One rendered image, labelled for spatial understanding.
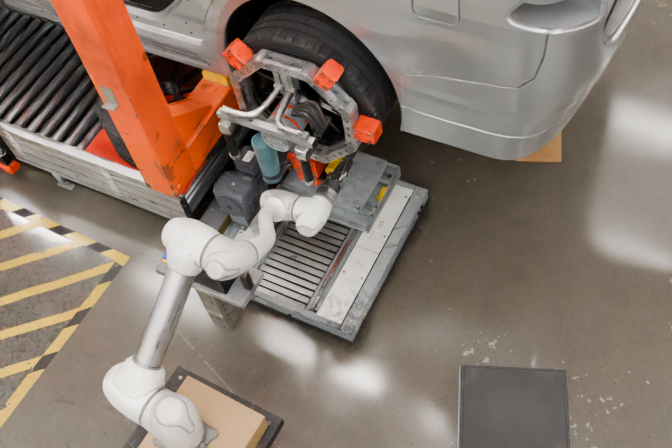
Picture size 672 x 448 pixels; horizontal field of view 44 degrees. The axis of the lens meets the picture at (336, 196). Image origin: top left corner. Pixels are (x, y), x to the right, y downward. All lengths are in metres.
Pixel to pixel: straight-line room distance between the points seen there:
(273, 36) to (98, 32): 0.66
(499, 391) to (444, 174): 1.32
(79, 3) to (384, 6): 1.00
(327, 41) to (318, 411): 1.52
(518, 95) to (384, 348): 1.32
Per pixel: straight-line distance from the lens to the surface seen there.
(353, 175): 3.90
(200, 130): 3.62
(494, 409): 3.21
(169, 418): 2.98
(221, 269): 2.78
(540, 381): 3.26
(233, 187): 3.74
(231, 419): 3.23
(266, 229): 3.05
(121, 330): 4.00
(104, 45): 2.99
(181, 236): 2.88
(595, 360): 3.70
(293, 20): 3.23
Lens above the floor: 3.33
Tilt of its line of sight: 54 degrees down
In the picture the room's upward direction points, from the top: 12 degrees counter-clockwise
